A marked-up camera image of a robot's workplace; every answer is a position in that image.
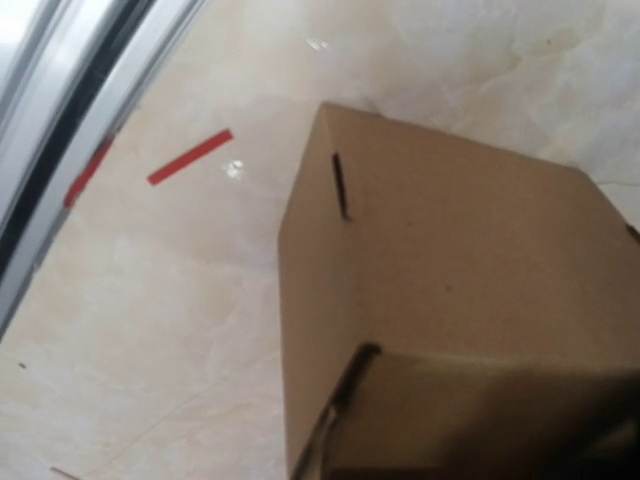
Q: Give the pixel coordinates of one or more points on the brown cardboard box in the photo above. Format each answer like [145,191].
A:
[451,310]

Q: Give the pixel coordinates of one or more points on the small dark stick near box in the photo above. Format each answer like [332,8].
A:
[189,157]

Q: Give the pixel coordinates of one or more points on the small red stick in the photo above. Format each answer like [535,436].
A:
[86,175]

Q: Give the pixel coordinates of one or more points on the front aluminium frame rail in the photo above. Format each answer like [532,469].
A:
[71,74]

